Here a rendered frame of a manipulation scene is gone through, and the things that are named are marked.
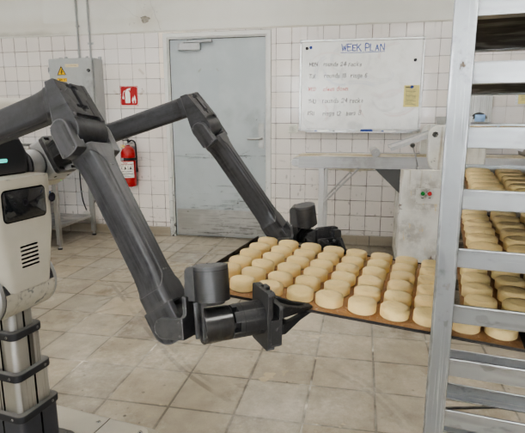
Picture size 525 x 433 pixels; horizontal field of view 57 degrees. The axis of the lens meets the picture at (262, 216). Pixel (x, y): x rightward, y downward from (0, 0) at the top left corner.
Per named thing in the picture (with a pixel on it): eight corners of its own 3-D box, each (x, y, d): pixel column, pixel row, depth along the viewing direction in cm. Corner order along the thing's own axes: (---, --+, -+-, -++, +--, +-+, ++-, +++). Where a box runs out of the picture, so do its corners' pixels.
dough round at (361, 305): (379, 308, 87) (380, 298, 87) (371, 319, 83) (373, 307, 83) (351, 302, 90) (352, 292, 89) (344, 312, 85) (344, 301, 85)
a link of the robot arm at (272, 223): (202, 124, 140) (186, 130, 130) (217, 112, 138) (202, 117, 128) (285, 245, 145) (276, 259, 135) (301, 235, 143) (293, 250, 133)
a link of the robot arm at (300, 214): (282, 239, 144) (275, 250, 136) (277, 202, 141) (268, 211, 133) (322, 237, 140) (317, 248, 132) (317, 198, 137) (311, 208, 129)
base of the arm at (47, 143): (37, 138, 147) (55, 173, 147) (54, 125, 144) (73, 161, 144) (57, 137, 155) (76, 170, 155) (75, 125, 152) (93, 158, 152)
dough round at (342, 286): (319, 293, 94) (320, 283, 93) (330, 286, 98) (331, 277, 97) (343, 300, 91) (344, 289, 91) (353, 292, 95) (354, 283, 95)
